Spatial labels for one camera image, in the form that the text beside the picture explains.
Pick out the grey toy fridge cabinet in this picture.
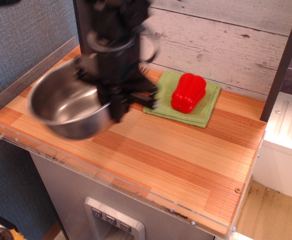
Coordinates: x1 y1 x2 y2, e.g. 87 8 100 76
31 153 214 240

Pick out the clear acrylic table guard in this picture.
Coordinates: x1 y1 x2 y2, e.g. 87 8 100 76
0 118 236 238

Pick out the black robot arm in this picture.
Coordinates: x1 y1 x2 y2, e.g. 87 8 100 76
73 0 157 123

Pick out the green folded cloth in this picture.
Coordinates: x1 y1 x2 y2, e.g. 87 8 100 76
143 71 221 128

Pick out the dark vertical post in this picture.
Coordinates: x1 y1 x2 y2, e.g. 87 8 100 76
260 28 292 122

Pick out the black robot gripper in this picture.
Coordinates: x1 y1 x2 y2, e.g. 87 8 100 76
73 31 158 123

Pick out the silver dispenser panel with buttons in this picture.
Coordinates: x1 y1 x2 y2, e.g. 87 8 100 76
85 196 146 240

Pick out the red toy bell pepper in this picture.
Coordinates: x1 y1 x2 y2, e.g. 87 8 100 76
171 73 207 114

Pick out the orange object bottom left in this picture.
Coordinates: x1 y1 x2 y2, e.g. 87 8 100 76
10 229 25 240

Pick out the steel pan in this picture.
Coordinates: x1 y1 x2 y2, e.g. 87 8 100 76
27 60 114 140

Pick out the white toy sink unit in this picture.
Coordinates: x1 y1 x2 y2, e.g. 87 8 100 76
252 92 292 197

